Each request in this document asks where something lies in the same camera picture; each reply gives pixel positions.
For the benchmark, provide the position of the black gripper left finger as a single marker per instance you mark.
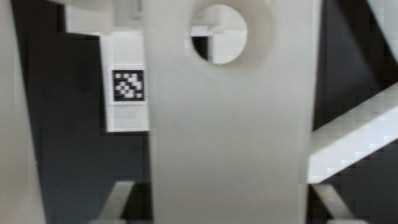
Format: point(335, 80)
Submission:
point(112, 210)

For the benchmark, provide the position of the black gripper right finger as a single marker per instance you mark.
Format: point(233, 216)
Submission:
point(335, 205)

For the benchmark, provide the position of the white chair back frame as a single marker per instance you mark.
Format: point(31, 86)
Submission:
point(230, 118)

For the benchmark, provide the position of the white short leg post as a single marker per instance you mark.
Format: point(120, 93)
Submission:
point(125, 81)

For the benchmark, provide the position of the white chair seat panel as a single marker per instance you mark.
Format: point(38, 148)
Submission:
point(109, 18)

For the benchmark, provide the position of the white U-shaped fence frame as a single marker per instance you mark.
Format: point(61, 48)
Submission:
point(354, 135)

